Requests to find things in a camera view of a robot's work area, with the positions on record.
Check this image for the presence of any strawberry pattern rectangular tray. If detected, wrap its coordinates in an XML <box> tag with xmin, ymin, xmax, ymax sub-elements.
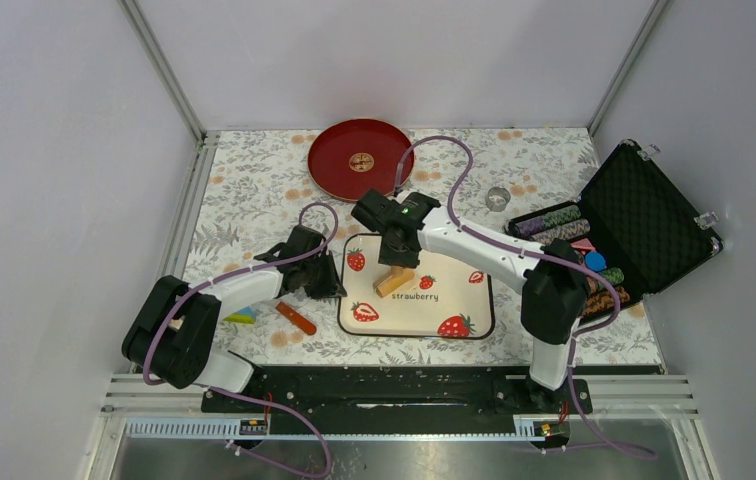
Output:
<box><xmin>338</xmin><ymin>234</ymin><xmax>494</xmax><ymax>340</ymax></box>

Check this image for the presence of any metal scraper orange handle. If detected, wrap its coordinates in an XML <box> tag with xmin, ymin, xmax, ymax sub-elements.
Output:
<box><xmin>275</xmin><ymin>302</ymin><xmax>317</xmax><ymax>336</ymax></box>

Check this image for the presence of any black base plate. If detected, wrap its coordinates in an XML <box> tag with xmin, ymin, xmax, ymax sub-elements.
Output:
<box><xmin>244</xmin><ymin>366</ymin><xmax>593</xmax><ymax>436</ymax></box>

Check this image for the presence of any colourful toy block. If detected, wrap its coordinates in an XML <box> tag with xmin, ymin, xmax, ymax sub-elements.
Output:
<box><xmin>224</xmin><ymin>307</ymin><xmax>256</xmax><ymax>325</ymax></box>

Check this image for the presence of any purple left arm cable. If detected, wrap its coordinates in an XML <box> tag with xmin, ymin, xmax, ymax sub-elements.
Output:
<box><xmin>142</xmin><ymin>201</ymin><xmax>341</xmax><ymax>480</ymax></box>

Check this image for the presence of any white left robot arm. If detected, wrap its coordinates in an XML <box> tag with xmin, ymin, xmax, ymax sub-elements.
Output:
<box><xmin>121</xmin><ymin>225</ymin><xmax>346</xmax><ymax>411</ymax></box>

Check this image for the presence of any round metal cutter ring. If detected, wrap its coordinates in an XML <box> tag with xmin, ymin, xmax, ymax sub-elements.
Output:
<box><xmin>485</xmin><ymin>186</ymin><xmax>512</xmax><ymax>213</ymax></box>

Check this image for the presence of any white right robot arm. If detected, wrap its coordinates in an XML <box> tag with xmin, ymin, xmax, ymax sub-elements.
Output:
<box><xmin>352</xmin><ymin>190</ymin><xmax>590</xmax><ymax>412</ymax></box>

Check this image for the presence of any round red tray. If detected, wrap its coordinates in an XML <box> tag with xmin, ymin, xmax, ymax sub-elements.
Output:
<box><xmin>307</xmin><ymin>119</ymin><xmax>412</xmax><ymax>202</ymax></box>

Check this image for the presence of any floral table mat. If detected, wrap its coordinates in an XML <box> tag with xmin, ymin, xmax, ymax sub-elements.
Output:
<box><xmin>182</xmin><ymin>127</ymin><xmax>664</xmax><ymax>368</ymax></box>

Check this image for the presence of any black open chip case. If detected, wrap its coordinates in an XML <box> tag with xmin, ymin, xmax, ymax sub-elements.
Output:
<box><xmin>504</xmin><ymin>140</ymin><xmax>723</xmax><ymax>309</ymax></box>

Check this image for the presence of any wooden dough roller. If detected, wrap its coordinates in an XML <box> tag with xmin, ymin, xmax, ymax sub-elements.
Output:
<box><xmin>373</xmin><ymin>266</ymin><xmax>415</xmax><ymax>298</ymax></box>

